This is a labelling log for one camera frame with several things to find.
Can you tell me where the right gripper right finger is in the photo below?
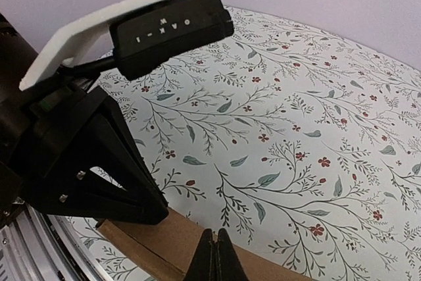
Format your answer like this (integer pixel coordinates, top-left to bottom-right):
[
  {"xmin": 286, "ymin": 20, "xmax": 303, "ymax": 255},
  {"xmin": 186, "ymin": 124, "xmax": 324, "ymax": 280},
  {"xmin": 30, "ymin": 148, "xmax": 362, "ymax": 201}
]
[{"xmin": 215, "ymin": 228, "xmax": 249, "ymax": 281}]

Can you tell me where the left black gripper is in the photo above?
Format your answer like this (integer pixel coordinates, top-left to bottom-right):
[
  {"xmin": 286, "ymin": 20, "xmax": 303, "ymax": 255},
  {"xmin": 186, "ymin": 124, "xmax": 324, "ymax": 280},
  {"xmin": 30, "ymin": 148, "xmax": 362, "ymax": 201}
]
[{"xmin": 1, "ymin": 18, "xmax": 169, "ymax": 226}]

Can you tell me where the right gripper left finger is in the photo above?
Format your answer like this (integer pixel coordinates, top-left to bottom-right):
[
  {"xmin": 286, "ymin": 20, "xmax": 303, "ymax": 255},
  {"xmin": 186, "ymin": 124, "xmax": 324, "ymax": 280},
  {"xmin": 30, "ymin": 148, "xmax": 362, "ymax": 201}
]
[{"xmin": 184, "ymin": 228, "xmax": 216, "ymax": 281}]

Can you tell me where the brown cardboard paper box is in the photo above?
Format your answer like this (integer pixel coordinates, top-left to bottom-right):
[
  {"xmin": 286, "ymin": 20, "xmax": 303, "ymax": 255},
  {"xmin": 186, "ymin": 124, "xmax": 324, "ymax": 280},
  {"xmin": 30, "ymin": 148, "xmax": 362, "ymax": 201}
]
[{"xmin": 98, "ymin": 210, "xmax": 305, "ymax": 280}]

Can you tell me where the aluminium front rail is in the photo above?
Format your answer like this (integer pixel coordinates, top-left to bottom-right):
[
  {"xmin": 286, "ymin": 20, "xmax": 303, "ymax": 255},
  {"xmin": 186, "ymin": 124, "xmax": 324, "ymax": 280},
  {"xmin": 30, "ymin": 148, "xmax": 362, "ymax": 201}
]
[{"xmin": 1, "ymin": 203, "xmax": 112, "ymax": 280}]

